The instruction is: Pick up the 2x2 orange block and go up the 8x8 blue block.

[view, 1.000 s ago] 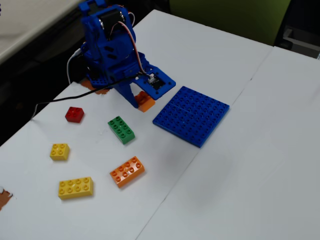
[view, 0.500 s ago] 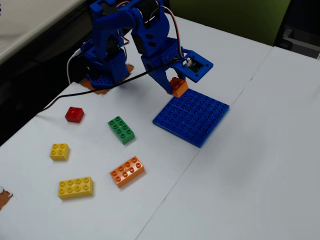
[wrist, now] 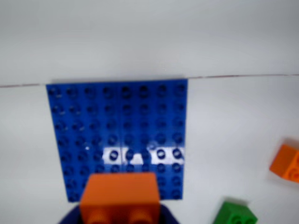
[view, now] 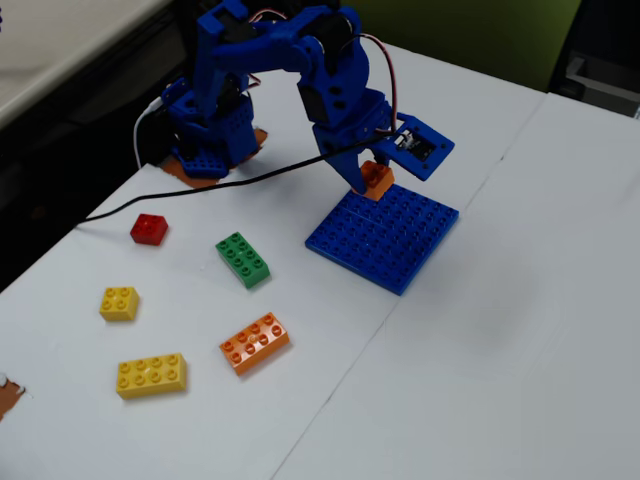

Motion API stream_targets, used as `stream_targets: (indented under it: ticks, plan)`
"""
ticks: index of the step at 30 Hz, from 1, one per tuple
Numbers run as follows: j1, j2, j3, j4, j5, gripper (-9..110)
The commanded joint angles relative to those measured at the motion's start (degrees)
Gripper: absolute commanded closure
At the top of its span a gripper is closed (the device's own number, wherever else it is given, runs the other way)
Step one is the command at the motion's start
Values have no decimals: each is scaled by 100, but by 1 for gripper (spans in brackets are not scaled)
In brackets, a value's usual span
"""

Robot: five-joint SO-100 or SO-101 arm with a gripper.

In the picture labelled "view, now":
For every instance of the red 2x2 block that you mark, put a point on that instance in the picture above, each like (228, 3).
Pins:
(149, 230)

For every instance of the green partition panel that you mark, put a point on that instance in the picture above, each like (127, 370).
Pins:
(475, 40)

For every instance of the blue 8x8 baseplate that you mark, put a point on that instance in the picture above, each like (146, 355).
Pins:
(382, 237)

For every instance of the orange 2x4 block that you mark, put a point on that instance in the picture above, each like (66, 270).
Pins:
(254, 344)

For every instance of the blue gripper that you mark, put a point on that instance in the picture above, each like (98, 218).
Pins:
(343, 139)

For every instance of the yellow 2x4 block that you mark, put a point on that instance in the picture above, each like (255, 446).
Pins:
(151, 376)

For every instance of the yellow 2x2 block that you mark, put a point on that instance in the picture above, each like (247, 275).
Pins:
(119, 304)

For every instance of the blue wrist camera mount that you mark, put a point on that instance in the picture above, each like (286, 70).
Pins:
(425, 160)

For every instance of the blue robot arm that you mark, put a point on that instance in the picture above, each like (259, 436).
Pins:
(225, 55)

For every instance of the brown tape patch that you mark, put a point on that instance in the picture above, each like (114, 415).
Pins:
(7, 397)

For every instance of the white background table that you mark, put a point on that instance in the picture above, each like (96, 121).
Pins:
(55, 45)

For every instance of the brown tape under robot base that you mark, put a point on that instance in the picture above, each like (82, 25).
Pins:
(200, 182)

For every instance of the orange 2x2 block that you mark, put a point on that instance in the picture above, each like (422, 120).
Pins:
(378, 182)

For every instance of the grey metal frame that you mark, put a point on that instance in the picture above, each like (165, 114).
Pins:
(597, 82)

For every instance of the green 2x4 block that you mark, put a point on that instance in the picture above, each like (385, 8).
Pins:
(243, 261)

